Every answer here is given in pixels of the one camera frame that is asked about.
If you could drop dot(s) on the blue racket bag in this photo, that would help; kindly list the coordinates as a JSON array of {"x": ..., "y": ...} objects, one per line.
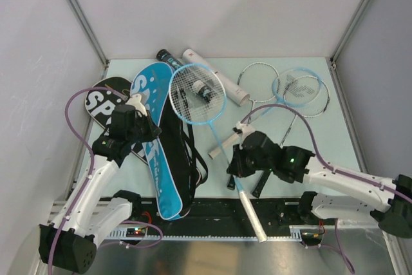
[{"x": 176, "y": 167}]

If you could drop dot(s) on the white racket left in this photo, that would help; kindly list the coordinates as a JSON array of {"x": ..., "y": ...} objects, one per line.
[{"x": 256, "y": 79}]

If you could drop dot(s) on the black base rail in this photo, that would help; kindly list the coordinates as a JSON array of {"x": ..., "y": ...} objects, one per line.
[{"x": 211, "y": 213}]

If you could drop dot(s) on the white shuttlecock tube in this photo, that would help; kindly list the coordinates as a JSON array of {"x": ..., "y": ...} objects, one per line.
[{"x": 234, "y": 92}]

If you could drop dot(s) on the white black racket right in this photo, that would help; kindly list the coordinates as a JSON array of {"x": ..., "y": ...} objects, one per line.
[{"x": 308, "y": 95}]

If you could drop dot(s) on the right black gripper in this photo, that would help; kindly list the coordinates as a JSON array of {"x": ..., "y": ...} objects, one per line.
[{"x": 237, "y": 166}]

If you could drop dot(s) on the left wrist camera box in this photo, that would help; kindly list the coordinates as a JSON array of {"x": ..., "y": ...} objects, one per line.
[{"x": 136, "y": 102}]

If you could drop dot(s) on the right aluminium frame post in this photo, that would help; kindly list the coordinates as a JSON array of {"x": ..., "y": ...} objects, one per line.
[{"x": 356, "y": 18}]

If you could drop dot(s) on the grey cable duct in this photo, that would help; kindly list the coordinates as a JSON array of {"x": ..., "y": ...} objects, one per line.
[{"x": 227, "y": 234}]

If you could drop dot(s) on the aluminium frame post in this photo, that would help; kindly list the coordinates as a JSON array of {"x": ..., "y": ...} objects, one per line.
[
  {"x": 88, "y": 30},
  {"x": 356, "y": 18}
]

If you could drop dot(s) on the black racket bag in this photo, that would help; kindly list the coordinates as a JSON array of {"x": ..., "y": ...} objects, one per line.
[{"x": 100, "y": 103}]

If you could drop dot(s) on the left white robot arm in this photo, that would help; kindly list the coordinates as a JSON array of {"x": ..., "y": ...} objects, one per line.
[{"x": 71, "y": 240}]

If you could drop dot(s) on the blue white racket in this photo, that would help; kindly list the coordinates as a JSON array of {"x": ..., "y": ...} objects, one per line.
[{"x": 192, "y": 109}]

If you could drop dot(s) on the light blue racket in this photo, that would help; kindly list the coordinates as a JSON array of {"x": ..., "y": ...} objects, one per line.
[{"x": 287, "y": 76}]

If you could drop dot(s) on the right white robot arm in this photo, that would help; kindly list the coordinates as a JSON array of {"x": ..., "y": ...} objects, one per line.
[{"x": 385, "y": 200}]

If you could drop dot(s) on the left aluminium frame post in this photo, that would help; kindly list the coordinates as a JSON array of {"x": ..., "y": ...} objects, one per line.
[{"x": 88, "y": 30}]

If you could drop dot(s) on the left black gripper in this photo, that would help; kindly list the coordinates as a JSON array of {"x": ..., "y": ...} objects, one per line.
[{"x": 153, "y": 131}]

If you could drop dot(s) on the black shuttlecock tube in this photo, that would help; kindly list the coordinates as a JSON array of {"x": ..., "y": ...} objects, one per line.
[{"x": 198, "y": 86}]

